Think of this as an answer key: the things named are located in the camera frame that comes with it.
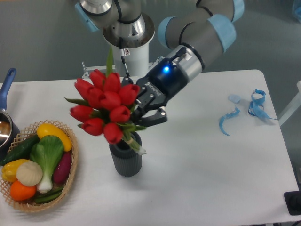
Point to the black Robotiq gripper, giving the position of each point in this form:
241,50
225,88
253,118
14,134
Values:
158,86

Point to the red tulip bouquet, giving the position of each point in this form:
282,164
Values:
105,107

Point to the dark grey ribbed vase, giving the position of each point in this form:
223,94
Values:
127,158

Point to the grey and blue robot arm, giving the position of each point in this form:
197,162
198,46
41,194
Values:
192,42

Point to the pale blue tape scrap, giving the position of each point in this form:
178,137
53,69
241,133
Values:
234,98

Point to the purple sweet potato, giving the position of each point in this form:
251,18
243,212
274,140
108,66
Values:
62,171

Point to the green bok choy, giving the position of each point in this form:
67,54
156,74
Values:
47,154

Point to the crumpled blue tape strip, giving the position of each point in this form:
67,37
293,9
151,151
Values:
256,107

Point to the woven wicker basket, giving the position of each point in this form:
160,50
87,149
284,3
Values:
31,206

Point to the dark green cucumber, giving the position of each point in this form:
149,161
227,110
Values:
21,151

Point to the white garlic bulb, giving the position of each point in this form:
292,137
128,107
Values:
29,173

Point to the green bean pods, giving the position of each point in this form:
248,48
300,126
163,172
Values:
49,196

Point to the yellow bell pepper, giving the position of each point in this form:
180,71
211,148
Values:
9,170

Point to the orange fruit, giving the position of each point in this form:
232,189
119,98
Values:
20,192

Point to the blue object top right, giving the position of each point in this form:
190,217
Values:
296,10

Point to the black device at edge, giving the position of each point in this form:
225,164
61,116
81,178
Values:
293,202

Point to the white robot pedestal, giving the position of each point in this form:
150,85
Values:
136,59

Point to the blue handled saucepan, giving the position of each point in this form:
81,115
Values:
8,130

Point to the white frame at right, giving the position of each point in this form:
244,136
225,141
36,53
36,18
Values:
294,104

